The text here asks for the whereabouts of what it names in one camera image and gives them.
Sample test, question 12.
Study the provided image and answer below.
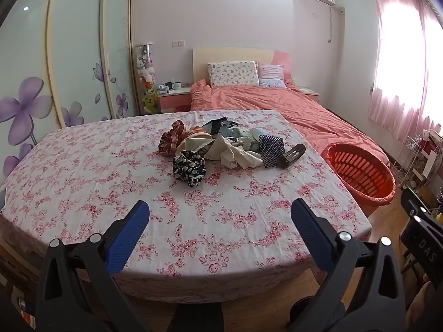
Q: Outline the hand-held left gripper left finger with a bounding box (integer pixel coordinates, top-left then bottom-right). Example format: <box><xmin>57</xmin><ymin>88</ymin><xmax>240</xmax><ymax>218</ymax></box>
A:
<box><xmin>36</xmin><ymin>200</ymin><xmax>163</xmax><ymax>332</ymax></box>

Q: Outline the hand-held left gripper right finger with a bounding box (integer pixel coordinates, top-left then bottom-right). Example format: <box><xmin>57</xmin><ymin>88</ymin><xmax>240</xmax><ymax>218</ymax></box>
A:
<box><xmin>290</xmin><ymin>199</ymin><xmax>407</xmax><ymax>332</ymax></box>

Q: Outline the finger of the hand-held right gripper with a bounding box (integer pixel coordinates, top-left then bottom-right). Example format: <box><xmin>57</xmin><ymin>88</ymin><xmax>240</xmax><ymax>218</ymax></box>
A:
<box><xmin>400</xmin><ymin>187</ymin><xmax>443</xmax><ymax>236</ymax></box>

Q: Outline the orange plastic basket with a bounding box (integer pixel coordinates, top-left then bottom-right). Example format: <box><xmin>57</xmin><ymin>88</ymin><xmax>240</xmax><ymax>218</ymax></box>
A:
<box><xmin>320</xmin><ymin>142</ymin><xmax>397</xmax><ymax>217</ymax></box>

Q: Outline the dark brown case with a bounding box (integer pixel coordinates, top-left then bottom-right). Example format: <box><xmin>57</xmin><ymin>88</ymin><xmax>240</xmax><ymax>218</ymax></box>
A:
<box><xmin>278</xmin><ymin>143</ymin><xmax>307</xmax><ymax>169</ymax></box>

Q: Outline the black floral scrunchie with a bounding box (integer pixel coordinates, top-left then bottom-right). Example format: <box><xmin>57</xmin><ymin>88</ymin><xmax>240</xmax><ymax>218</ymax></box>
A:
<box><xmin>173</xmin><ymin>149</ymin><xmax>207</xmax><ymax>189</ymax></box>

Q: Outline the navy dotted packet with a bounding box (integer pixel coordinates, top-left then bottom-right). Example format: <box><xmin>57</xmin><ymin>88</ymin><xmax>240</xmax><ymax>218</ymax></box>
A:
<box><xmin>259</xmin><ymin>134</ymin><xmax>285</xmax><ymax>168</ymax></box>

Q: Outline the brown plaid scrunchie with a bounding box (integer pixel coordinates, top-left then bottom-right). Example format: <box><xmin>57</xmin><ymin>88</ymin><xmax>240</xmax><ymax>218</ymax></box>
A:
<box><xmin>158</xmin><ymin>120</ymin><xmax>189</xmax><ymax>155</ymax></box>

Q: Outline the red and white paper cup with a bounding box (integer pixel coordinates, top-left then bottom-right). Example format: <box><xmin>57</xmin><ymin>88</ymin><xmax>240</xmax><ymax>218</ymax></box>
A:
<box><xmin>187</xmin><ymin>127</ymin><xmax>212</xmax><ymax>142</ymax></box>

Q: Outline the person's right hand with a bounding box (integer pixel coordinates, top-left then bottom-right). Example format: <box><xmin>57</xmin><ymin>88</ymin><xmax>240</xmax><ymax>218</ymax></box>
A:
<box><xmin>406</xmin><ymin>280</ymin><xmax>440</xmax><ymax>332</ymax></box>

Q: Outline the pink floral tablecloth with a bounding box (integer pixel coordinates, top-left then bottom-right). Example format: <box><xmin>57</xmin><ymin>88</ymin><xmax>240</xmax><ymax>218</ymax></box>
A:
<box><xmin>0</xmin><ymin>110</ymin><xmax>372</xmax><ymax>301</ymax></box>

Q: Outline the pink curtain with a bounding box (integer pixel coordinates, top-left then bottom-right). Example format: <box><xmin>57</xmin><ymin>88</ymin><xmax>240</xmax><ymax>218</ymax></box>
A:
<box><xmin>367</xmin><ymin>0</ymin><xmax>443</xmax><ymax>142</ymax></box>

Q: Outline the bed with orange duvet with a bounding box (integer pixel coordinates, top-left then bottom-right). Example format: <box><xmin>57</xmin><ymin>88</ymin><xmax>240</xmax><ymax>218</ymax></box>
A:
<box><xmin>190</xmin><ymin>46</ymin><xmax>392</xmax><ymax>167</ymax></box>

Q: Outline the pink and white nightstand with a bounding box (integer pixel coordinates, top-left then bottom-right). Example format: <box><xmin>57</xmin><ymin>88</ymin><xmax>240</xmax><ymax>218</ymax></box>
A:
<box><xmin>156</xmin><ymin>86</ymin><xmax>192</xmax><ymax>114</ymax></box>
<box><xmin>298</xmin><ymin>86</ymin><xmax>322</xmax><ymax>102</ymax></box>

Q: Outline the clear tube of plush toys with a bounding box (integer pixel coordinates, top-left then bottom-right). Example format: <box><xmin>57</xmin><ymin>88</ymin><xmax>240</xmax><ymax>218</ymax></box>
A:
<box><xmin>134</xmin><ymin>42</ymin><xmax>158</xmax><ymax>115</ymax></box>

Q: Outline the pink striped pillow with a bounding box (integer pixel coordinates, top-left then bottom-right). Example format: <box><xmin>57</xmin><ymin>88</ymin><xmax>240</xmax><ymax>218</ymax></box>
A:
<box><xmin>257</xmin><ymin>63</ymin><xmax>287</xmax><ymax>89</ymax></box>

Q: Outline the floral print pillow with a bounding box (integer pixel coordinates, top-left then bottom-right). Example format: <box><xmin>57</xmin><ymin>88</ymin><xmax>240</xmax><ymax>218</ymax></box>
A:
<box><xmin>208</xmin><ymin>60</ymin><xmax>260</xmax><ymax>89</ymax></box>

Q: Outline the wardrobe with purple flower doors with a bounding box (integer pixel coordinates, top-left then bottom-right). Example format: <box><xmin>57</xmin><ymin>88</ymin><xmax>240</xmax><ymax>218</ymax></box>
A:
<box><xmin>0</xmin><ymin>0</ymin><xmax>142</xmax><ymax>180</ymax></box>

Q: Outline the white wire rack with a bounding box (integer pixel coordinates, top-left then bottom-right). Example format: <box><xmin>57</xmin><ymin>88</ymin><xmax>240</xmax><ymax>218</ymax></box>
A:
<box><xmin>395</xmin><ymin>136</ymin><xmax>423</xmax><ymax>189</ymax></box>

